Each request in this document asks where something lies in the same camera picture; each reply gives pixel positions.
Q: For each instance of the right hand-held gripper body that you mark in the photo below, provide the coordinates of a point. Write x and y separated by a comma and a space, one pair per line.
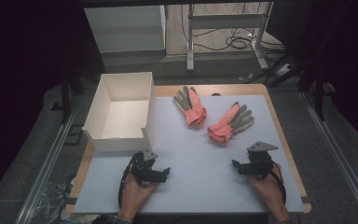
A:
259, 161

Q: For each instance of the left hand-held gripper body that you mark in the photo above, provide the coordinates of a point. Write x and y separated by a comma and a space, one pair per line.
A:
143, 168

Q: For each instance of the pink and grey glove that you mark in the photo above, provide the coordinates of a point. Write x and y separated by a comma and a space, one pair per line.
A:
191, 107
231, 124

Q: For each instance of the white box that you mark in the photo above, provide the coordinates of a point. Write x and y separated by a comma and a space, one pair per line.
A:
121, 118

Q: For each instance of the person's left hand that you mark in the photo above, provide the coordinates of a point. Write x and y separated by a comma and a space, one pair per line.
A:
135, 196

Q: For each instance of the person's right hand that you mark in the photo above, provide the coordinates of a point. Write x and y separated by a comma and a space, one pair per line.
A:
268, 189

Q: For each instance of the pale blue table mat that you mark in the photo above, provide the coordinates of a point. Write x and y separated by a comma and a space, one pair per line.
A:
199, 161

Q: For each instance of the black tape piece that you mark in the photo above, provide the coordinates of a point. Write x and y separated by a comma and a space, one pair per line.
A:
306, 199
71, 200

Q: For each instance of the black metal stand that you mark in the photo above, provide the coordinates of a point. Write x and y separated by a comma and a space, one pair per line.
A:
319, 99
64, 99

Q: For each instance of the clear plastic bag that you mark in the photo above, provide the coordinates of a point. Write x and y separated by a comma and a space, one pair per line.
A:
54, 202

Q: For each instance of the power strip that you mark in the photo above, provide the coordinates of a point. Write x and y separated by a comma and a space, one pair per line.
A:
284, 70

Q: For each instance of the white cabinet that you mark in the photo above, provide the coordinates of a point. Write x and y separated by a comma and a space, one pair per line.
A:
127, 28

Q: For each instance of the dark curtain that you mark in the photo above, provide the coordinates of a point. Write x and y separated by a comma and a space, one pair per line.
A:
21, 62
345, 46

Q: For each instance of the black floor bracket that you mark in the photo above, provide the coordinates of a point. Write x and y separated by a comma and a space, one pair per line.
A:
74, 134

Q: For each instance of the aluminium floor rail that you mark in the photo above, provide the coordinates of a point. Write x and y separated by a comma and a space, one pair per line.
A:
338, 158
46, 168

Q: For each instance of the white metal desk frame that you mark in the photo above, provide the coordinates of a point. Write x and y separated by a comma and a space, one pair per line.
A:
227, 21

